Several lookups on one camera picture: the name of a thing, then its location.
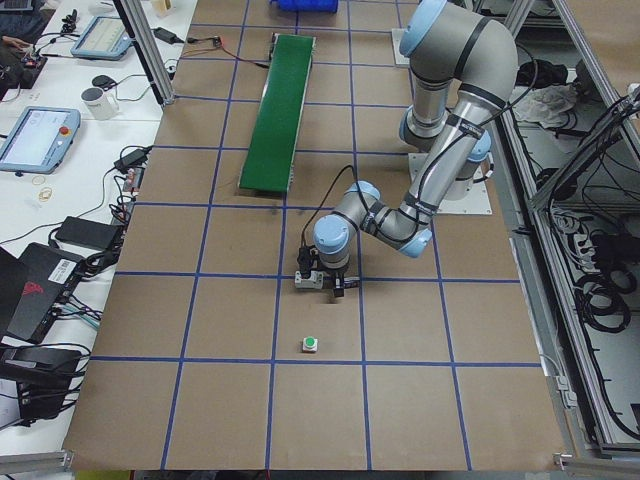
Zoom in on black power adapter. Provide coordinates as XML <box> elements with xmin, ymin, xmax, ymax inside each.
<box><xmin>152</xmin><ymin>27</ymin><xmax>183</xmax><ymax>45</ymax></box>

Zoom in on black laptop red logo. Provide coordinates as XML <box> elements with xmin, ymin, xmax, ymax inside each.
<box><xmin>1</xmin><ymin>242</ymin><xmax>84</xmax><ymax>344</ymax></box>

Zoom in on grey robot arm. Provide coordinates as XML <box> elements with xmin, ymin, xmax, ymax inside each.
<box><xmin>295</xmin><ymin>1</ymin><xmax>518</xmax><ymax>297</ymax></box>

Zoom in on black power brick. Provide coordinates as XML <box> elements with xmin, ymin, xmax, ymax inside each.
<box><xmin>55</xmin><ymin>216</ymin><xmax>122</xmax><ymax>251</ymax></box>

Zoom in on blue teach pendant near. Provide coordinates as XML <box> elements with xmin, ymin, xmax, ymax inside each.
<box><xmin>1</xmin><ymin>106</ymin><xmax>81</xmax><ymax>174</ymax></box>

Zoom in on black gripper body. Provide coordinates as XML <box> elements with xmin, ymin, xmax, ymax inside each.
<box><xmin>316</xmin><ymin>263</ymin><xmax>353</xmax><ymax>288</ymax></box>

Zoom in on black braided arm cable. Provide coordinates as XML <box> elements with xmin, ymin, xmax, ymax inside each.
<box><xmin>299</xmin><ymin>164</ymin><xmax>359</xmax><ymax>251</ymax></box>

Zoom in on white mug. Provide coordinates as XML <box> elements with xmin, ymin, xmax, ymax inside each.
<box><xmin>81</xmin><ymin>87</ymin><xmax>119</xmax><ymax>121</ymax></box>

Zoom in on green conveyor belt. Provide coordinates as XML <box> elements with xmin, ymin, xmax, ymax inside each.
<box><xmin>238</xmin><ymin>34</ymin><xmax>316</xmax><ymax>196</ymax></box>

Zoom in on blue teach pendant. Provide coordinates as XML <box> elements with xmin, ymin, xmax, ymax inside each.
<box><xmin>1</xmin><ymin>106</ymin><xmax>81</xmax><ymax>174</ymax></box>
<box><xmin>70</xmin><ymin>16</ymin><xmax>132</xmax><ymax>61</ymax></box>

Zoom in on green push button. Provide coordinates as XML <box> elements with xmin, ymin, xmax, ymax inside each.
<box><xmin>301</xmin><ymin>336</ymin><xmax>319</xmax><ymax>353</ymax></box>

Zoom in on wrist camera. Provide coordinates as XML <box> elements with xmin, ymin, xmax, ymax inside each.
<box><xmin>297</xmin><ymin>245</ymin><xmax>315</xmax><ymax>279</ymax></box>

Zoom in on red black wire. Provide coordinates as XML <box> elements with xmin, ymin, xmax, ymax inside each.
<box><xmin>179</xmin><ymin>35</ymin><xmax>271</xmax><ymax>69</ymax></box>

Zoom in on blue plastic bin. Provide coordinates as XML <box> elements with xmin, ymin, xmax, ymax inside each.
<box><xmin>275</xmin><ymin>0</ymin><xmax>339</xmax><ymax>13</ymax></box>

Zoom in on blue teach pendant far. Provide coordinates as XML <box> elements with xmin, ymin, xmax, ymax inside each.
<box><xmin>70</xmin><ymin>16</ymin><xmax>132</xmax><ymax>61</ymax></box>

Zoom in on white red circuit breaker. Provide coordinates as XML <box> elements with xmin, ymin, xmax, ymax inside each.
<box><xmin>294</xmin><ymin>270</ymin><xmax>325</xmax><ymax>290</ymax></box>

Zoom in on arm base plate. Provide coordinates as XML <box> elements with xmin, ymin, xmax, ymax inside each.
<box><xmin>438</xmin><ymin>153</ymin><xmax>493</xmax><ymax>215</ymax></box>
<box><xmin>390</xmin><ymin>28</ymin><xmax>416</xmax><ymax>67</ymax></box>

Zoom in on aluminium frame post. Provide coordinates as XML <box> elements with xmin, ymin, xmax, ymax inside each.
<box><xmin>114</xmin><ymin>0</ymin><xmax>175</xmax><ymax>107</ymax></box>

